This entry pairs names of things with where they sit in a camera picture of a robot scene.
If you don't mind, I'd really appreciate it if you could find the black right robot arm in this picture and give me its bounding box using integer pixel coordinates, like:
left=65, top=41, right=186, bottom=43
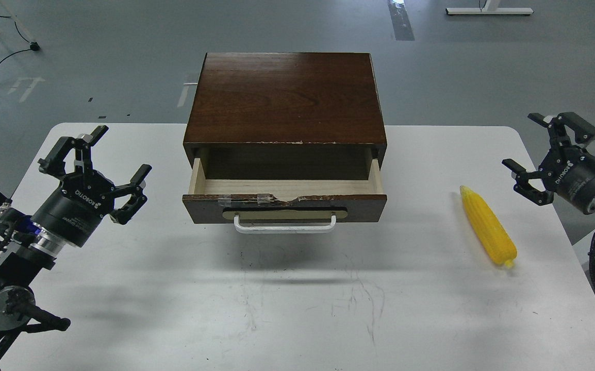
left=502, top=112, right=595, bottom=291

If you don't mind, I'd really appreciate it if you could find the yellow corn cob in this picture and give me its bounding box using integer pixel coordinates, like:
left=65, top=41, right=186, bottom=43
left=459, top=185, right=518, bottom=268

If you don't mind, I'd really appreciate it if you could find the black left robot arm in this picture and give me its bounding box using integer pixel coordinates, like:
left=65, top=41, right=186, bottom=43
left=0, top=125, right=152, bottom=360

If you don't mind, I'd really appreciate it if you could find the white table base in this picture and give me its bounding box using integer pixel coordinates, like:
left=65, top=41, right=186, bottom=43
left=444, top=1, right=534, bottom=16

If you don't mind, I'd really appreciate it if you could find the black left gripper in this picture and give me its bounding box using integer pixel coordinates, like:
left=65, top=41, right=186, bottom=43
left=31, top=125, right=152, bottom=247

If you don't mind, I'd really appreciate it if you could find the wooden drawer with white handle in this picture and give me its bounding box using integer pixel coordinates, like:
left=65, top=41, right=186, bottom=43
left=182, top=146, right=388, bottom=234

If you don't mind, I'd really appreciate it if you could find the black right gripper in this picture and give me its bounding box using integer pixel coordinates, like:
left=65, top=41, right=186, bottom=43
left=502, top=112, right=595, bottom=214

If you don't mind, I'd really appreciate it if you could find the white stand leg with caster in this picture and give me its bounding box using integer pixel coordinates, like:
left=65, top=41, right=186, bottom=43
left=0, top=0, right=40, bottom=51

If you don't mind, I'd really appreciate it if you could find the dark wooden cabinet box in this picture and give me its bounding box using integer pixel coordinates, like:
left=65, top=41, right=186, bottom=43
left=184, top=52, right=387, bottom=163

